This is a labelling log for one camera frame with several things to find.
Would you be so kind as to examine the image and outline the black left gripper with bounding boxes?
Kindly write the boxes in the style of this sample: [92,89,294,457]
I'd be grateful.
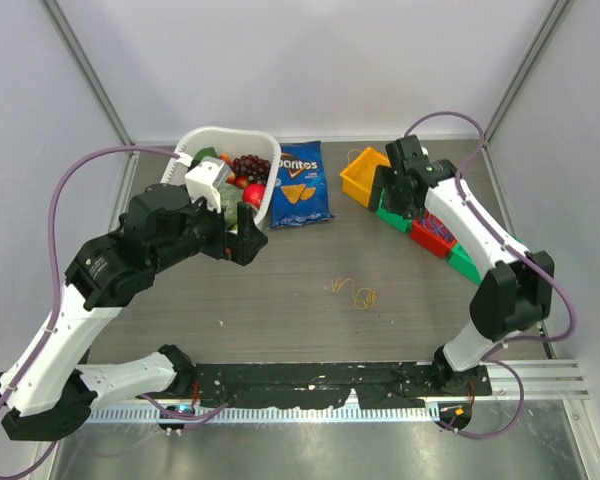
[151,186,267,273]

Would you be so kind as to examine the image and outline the blue wires bundle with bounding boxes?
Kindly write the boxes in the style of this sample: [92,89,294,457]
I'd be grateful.
[419,214,454,241]

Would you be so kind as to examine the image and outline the yellow wires bundle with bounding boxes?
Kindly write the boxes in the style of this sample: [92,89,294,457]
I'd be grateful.
[329,147,379,311]

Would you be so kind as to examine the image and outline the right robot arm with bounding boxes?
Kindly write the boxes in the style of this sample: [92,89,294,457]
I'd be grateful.
[373,135,555,395]

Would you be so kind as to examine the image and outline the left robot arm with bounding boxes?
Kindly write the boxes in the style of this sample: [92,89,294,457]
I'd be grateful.
[1,184,268,442]

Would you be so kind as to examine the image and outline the green plastic bin near yellow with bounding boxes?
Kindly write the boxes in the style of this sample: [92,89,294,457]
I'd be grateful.
[376,205,412,233]

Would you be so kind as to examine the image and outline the red plastic bin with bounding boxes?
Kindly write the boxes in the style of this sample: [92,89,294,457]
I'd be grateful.
[410,212,457,258]

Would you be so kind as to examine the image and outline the small watermelon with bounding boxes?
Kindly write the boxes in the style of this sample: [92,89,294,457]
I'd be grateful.
[219,183,243,229]

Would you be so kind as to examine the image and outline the peaches in basket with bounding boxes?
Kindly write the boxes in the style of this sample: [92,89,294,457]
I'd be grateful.
[219,154,248,189]

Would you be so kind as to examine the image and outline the upper purple grape bunch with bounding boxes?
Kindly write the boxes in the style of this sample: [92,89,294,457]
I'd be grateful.
[230,154,272,188]

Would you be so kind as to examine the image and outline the blue Doritos chip bag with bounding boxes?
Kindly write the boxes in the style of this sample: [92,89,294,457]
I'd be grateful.
[270,141,333,228]

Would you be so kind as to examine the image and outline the green plastic bin far right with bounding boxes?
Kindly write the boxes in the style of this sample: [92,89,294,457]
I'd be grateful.
[448,243,481,285]

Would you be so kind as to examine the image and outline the green lime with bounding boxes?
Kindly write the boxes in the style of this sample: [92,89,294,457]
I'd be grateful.
[194,147,218,161]

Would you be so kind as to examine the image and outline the white fruit basket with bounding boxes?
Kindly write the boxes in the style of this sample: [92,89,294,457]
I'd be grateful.
[160,126,281,230]

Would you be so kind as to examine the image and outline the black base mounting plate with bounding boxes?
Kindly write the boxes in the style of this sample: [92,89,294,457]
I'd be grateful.
[135,360,495,410]

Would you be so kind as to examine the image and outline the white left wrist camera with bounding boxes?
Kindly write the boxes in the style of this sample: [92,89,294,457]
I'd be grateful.
[184,156,231,211]

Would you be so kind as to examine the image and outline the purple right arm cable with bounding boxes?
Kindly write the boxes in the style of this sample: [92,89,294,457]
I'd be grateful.
[404,110,579,441]

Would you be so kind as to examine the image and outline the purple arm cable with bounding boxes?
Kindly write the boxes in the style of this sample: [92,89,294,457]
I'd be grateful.
[404,110,579,441]
[0,146,186,479]

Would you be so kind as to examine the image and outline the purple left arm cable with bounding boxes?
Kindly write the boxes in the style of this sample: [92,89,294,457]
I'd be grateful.
[0,146,186,479]

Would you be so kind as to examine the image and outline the white slotted cable duct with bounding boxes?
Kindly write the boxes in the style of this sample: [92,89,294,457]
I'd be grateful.
[87,402,440,425]

